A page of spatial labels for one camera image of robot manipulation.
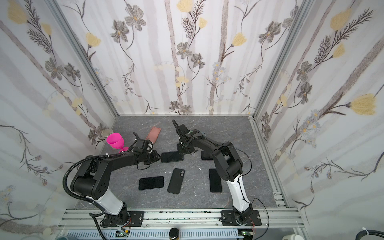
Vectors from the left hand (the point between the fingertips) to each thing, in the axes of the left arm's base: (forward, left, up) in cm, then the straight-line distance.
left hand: (158, 153), depth 96 cm
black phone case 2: (-18, -12, -2) cm, 21 cm away
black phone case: (-2, -9, -1) cm, 9 cm away
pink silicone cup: (+4, +24, +10) cm, 26 cm away
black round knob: (-44, -13, +9) cm, 46 cm away
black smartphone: (-19, -35, 0) cm, 40 cm away
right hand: (+1, -13, +5) cm, 14 cm away
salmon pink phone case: (+17, +6, -2) cm, 18 cm away
